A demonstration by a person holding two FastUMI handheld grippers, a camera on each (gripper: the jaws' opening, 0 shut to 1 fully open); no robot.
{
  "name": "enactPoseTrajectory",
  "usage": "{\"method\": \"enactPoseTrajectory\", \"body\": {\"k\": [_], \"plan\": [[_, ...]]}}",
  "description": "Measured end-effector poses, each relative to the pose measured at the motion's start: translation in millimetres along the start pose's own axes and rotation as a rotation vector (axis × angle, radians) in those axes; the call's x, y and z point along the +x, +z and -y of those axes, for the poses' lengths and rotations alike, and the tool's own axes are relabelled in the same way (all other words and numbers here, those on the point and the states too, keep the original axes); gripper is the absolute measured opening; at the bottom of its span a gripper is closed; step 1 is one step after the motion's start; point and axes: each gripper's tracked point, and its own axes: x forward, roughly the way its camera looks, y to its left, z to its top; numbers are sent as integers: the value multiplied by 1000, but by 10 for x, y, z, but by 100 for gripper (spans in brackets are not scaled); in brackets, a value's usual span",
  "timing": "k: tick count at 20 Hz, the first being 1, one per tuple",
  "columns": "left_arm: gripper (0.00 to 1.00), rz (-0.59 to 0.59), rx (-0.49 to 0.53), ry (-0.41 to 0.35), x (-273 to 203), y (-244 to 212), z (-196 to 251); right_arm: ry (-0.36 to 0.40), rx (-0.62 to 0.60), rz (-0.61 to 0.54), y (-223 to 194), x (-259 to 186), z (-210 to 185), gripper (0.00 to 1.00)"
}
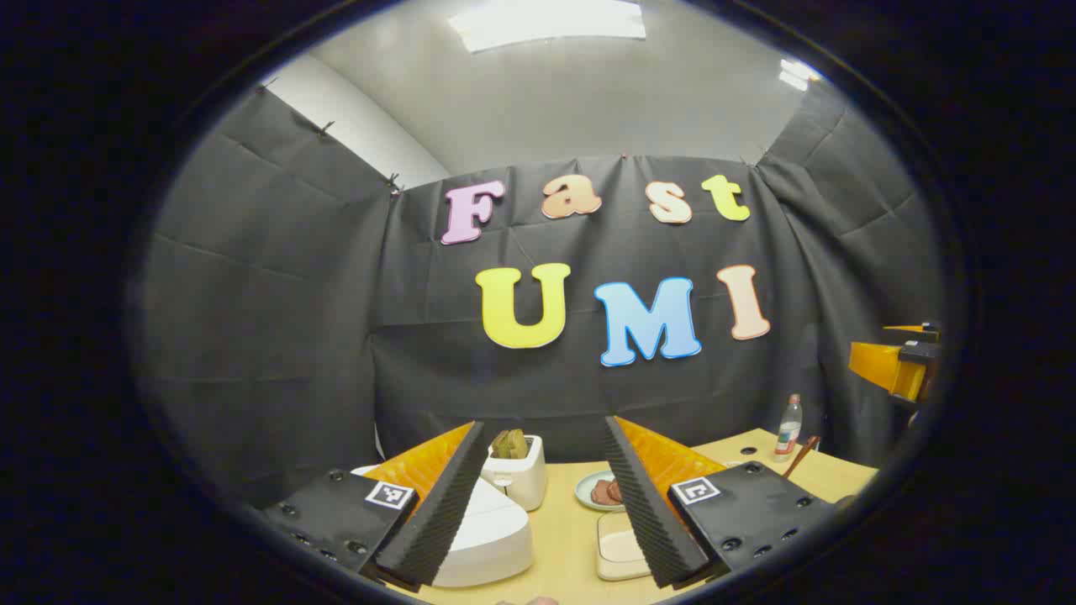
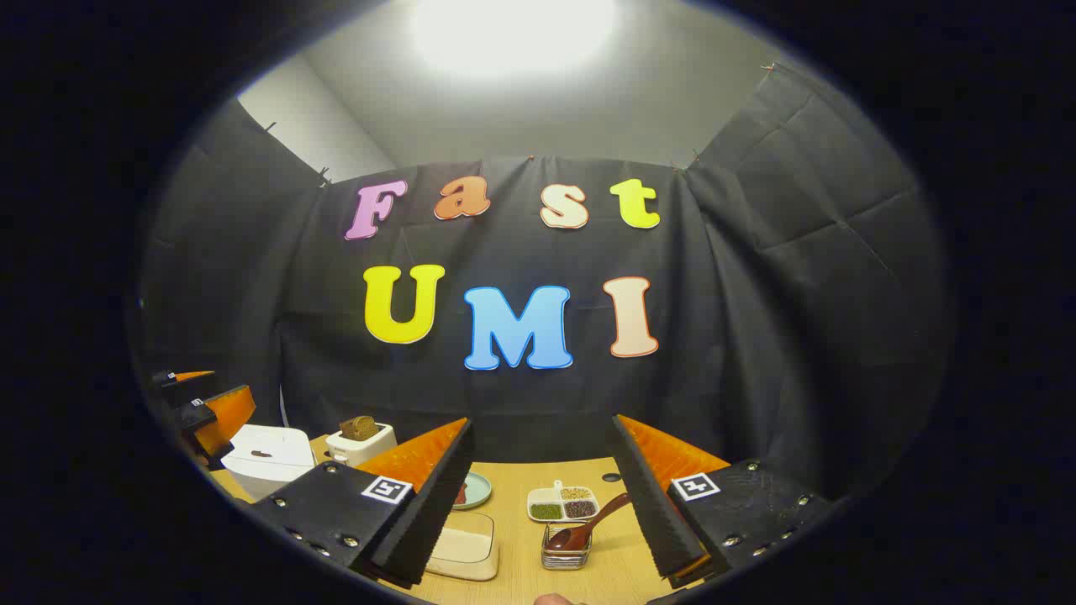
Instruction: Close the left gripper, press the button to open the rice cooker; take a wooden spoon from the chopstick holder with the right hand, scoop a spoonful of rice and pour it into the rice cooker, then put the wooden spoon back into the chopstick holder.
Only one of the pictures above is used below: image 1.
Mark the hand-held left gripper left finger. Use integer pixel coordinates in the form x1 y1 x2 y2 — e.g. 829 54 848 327
261 420 488 588

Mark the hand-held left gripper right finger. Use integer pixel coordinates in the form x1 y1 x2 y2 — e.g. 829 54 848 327
603 415 841 589

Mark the black backdrop cloth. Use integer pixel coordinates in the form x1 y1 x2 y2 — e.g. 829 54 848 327
139 80 942 505

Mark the white toaster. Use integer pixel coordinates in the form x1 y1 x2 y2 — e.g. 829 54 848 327
481 434 547 512

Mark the small ceiling light panel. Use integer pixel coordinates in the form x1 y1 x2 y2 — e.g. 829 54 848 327
778 59 821 92

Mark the pale green plate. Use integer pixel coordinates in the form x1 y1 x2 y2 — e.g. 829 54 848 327
575 471 627 512

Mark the white rice cooker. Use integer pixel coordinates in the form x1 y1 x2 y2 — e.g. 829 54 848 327
351 465 535 587

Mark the brown wooden spoon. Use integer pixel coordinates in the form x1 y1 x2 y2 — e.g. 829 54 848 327
783 435 820 480

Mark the clear rice box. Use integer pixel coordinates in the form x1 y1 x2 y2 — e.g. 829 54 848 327
595 511 653 582

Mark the clear plastic bottle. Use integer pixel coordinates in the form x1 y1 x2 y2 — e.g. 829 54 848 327
774 394 804 461

